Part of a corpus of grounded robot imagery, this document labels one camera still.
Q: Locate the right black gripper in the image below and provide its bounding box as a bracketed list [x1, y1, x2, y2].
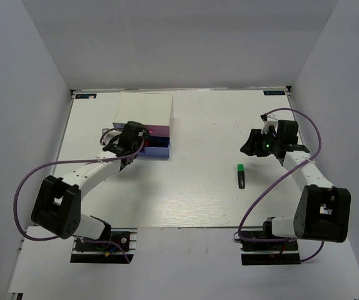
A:
[241, 129, 281, 157]

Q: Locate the wide purple-blue drawer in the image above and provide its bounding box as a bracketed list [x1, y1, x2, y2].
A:
[139, 136, 171, 159]

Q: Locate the green cap highlighter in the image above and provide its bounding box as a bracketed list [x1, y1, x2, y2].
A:
[237, 164, 246, 189]

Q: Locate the pink drawer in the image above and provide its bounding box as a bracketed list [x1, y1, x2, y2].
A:
[145, 124, 170, 138]

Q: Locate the white mini drawer cabinet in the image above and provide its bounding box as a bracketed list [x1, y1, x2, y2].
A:
[113, 92, 174, 133]

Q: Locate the pink cap highlighter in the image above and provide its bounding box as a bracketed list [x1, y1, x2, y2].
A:
[145, 141, 168, 148]

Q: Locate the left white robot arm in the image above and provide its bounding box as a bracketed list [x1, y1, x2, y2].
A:
[31, 121, 149, 249]

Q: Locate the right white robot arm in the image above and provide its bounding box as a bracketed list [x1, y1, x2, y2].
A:
[240, 120, 351, 249]

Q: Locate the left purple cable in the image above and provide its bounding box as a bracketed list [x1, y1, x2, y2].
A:
[13, 128, 146, 263]

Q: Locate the purple cable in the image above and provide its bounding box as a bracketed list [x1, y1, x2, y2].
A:
[13, 128, 146, 263]
[238, 107, 326, 263]

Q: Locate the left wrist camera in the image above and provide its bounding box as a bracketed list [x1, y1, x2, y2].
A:
[99, 128, 122, 145]

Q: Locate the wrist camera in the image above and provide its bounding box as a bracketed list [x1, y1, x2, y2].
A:
[260, 113, 278, 134]
[99, 128, 122, 145]

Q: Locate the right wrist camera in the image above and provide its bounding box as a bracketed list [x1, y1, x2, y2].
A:
[260, 113, 278, 134]

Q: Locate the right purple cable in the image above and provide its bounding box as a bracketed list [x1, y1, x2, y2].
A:
[238, 107, 326, 263]

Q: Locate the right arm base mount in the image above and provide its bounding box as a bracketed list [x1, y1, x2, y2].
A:
[233, 232, 301, 266]

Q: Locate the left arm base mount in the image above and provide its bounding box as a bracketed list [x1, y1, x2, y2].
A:
[70, 229, 137, 264]

